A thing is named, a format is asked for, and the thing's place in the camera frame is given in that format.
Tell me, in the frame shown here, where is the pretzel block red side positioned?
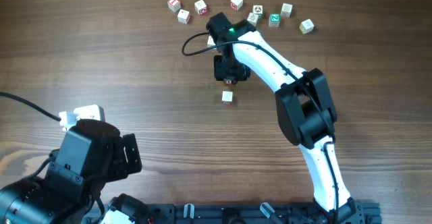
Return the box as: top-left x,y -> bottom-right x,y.
224,78 -> 236,85

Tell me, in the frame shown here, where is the red A letter block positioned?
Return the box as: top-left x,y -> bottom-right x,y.
221,91 -> 234,105

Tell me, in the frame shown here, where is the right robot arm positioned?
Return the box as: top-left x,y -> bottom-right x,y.
206,13 -> 351,221

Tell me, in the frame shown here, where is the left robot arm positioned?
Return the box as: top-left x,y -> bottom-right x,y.
1,119 -> 142,223

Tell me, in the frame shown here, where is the plain wooden block centre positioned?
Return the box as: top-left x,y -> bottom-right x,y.
207,36 -> 215,47

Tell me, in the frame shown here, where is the yellow-sided ladybug block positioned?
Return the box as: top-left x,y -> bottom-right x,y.
247,13 -> 259,27

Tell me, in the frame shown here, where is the block with red side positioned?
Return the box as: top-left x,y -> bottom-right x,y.
194,0 -> 208,15

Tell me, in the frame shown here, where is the red-sided block top centre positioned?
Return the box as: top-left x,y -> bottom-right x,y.
230,0 -> 244,11

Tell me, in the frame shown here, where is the panda picture block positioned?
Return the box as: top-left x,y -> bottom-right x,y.
252,5 -> 263,19

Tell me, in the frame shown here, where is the plain block left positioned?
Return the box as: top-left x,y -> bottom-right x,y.
178,9 -> 190,24

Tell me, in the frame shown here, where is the green N letter block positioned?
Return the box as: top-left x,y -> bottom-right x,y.
269,13 -> 281,27

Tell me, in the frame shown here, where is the red I block far left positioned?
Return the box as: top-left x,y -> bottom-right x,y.
167,0 -> 181,12

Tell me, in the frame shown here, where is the plain block top right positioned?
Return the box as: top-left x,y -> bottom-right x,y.
280,3 -> 293,18

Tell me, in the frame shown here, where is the yellow-sided block far right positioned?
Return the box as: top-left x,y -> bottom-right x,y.
299,19 -> 315,34

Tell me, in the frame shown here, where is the left black camera cable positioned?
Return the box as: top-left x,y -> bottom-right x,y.
0,91 -> 62,123

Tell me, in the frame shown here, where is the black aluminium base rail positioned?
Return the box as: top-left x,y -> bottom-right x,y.
144,201 -> 382,224

